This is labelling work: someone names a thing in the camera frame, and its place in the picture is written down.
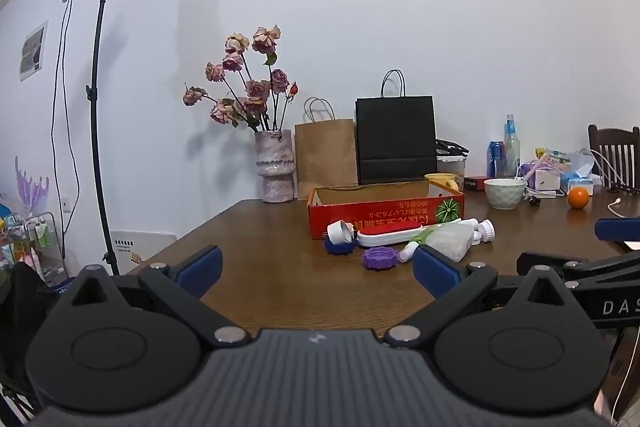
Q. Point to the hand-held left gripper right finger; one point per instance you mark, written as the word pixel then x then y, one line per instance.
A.
pixel 434 271

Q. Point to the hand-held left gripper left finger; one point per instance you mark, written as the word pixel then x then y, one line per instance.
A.
pixel 200 268

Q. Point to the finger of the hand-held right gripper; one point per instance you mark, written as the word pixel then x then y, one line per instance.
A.
pixel 547 259
pixel 616 229

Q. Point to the frosted plastic container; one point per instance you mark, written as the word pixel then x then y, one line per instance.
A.
pixel 452 242

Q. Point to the purple ridged cap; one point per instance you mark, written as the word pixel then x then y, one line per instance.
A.
pixel 380 258

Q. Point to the red cardboard box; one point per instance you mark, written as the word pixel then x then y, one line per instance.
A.
pixel 390 214

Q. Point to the large white screw cap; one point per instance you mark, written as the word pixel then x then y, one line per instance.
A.
pixel 340 231

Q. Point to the orange fruit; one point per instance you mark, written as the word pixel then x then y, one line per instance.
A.
pixel 578 198

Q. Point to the small white cap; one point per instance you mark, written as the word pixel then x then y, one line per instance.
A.
pixel 476 238

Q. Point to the red and white lint brush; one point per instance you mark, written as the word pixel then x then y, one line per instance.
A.
pixel 390 234

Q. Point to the small black object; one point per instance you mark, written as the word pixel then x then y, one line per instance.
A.
pixel 534 201

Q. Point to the blue tissue box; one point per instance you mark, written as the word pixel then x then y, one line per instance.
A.
pixel 580 179

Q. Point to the white power strip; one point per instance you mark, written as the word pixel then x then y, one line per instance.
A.
pixel 542 193

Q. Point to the white bottle cap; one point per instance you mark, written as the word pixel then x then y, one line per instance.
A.
pixel 488 230

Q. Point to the white textured bowl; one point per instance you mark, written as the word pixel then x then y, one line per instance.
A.
pixel 504 196

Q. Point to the dark wooden chair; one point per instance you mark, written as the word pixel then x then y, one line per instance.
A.
pixel 617 152

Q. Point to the purple and white package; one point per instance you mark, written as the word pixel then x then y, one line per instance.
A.
pixel 542 177

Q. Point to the yellow mug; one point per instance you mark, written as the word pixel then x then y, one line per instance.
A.
pixel 442 181

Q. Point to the green and white packet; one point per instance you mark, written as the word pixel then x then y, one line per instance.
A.
pixel 555 157

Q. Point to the small red box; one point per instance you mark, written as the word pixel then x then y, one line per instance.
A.
pixel 474 183

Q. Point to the blue ridged cap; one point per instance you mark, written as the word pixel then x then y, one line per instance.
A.
pixel 340 248

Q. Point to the plastic container with black lid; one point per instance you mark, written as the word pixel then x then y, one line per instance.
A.
pixel 451 164

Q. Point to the blue drink can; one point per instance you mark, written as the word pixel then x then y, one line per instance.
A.
pixel 495 159

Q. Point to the clear plastic bottle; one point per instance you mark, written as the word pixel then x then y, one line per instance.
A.
pixel 511 152

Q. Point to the pink speckled vase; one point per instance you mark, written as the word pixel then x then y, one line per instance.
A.
pixel 274 167

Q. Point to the black paper bag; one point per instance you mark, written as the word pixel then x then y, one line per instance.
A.
pixel 395 137

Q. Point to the brown paper bag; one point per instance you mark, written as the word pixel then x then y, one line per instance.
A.
pixel 325 157

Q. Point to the dried pink roses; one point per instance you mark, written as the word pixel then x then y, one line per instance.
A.
pixel 252 94

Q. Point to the black cloth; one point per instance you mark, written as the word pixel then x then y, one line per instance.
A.
pixel 22 307

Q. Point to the purple feather decoration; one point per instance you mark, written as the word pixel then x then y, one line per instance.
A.
pixel 31 187

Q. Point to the white wall socket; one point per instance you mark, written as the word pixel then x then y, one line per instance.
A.
pixel 68 203

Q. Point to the grey wall picture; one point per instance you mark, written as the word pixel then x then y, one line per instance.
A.
pixel 33 52

